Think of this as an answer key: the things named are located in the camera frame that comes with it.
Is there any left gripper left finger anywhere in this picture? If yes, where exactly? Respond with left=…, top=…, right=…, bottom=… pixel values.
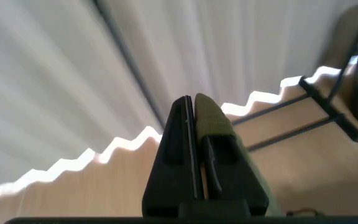
left=141, top=95, right=204, bottom=218

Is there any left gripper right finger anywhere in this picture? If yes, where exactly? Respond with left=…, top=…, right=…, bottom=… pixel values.
left=199, top=133, right=270, bottom=216

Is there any green shirt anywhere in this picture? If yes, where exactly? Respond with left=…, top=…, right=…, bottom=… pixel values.
left=193, top=92, right=282, bottom=217

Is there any black clothes rack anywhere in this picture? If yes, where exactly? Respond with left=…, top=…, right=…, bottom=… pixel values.
left=93, top=0, right=358, bottom=153

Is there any beige curtain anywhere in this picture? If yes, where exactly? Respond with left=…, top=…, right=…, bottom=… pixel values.
left=0, top=0, right=358, bottom=200

